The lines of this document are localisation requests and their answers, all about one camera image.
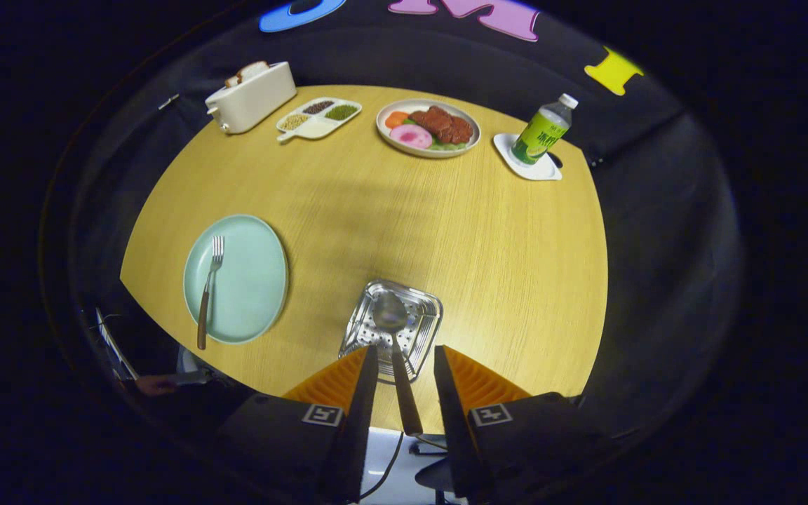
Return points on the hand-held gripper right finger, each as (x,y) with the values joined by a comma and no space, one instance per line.
(449,421)

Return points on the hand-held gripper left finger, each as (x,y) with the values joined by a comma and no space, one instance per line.
(358,421)

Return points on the black chair base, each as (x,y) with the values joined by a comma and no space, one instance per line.
(432,480)

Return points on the perforated metal tray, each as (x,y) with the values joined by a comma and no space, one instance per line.
(421,315)

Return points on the light teal plate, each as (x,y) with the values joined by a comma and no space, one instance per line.
(250,280)

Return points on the white square coaster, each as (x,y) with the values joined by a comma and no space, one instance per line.
(544,172)

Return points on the green lettuce leaf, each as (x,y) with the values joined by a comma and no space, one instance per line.
(449,146)

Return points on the small black object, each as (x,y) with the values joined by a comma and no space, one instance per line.
(556,160)

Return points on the white plate with food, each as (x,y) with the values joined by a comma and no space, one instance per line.
(393,140)

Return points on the pink ham slice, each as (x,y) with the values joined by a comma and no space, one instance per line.
(411,136)

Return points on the white divided condiment dish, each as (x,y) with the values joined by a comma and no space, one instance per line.
(320,128)

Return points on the brown meat slices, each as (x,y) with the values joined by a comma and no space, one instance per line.
(446,125)

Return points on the green label water bottle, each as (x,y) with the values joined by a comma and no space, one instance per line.
(541,133)

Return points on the orange carrot slice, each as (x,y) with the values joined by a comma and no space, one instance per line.
(397,119)

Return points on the yellow beans pile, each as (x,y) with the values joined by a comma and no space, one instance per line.
(294,122)

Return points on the green beans pile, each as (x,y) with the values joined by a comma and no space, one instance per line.
(341,112)

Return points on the dark beans pile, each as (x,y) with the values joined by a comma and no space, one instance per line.
(318,107)

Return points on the white toaster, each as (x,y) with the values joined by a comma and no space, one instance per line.
(257,102)

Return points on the black backdrop cloth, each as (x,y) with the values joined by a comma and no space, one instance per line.
(376,63)

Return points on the toast bread slice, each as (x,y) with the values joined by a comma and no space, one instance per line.
(231,81)
(253,70)

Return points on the white clothes clip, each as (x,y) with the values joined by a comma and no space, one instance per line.
(169,102)

